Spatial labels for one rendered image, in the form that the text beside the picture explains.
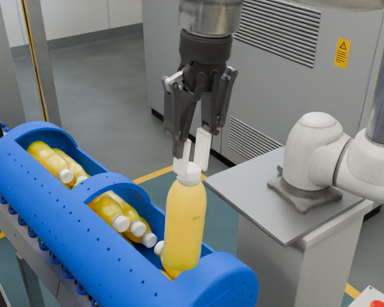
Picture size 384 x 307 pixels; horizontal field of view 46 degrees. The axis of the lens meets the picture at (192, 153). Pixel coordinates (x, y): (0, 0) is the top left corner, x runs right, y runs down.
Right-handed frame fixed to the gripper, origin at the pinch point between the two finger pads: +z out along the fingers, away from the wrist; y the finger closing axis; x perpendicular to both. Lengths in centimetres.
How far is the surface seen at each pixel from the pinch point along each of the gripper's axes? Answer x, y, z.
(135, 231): -27.6, -9.3, 40.2
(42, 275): -53, 6, 69
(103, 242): -20.6, 4.2, 32.5
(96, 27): -483, -252, 126
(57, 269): -46, 5, 61
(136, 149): -216, -139, 147
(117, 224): -27.5, -3.7, 35.5
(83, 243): -25.8, 6.6, 35.6
